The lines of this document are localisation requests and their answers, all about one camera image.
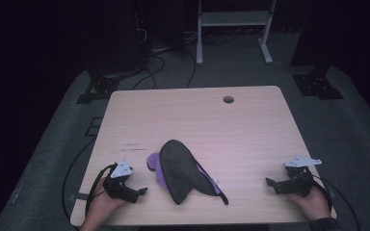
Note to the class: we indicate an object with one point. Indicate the white metal stand frame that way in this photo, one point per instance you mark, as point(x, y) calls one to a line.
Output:
point(234, 18)

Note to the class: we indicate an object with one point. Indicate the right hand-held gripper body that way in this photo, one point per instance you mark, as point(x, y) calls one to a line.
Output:
point(297, 186)

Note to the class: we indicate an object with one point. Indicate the black stand base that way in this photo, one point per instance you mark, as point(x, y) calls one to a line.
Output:
point(101, 86)
point(318, 85)

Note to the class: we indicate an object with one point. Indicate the dark floor outlet box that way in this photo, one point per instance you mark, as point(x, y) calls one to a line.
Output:
point(94, 126)

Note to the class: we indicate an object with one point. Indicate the grey and purple cloth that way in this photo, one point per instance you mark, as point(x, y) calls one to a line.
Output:
point(179, 166)

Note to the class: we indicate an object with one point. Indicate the grey tape strip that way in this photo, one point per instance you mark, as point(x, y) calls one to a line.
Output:
point(78, 196)

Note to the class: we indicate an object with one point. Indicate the person's right hand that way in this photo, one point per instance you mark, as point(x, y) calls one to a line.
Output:
point(316, 205)

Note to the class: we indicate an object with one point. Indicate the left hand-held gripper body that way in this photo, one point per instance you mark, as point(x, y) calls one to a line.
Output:
point(119, 187)

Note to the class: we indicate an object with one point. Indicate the person's left hand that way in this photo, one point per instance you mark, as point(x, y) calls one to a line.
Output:
point(102, 205)

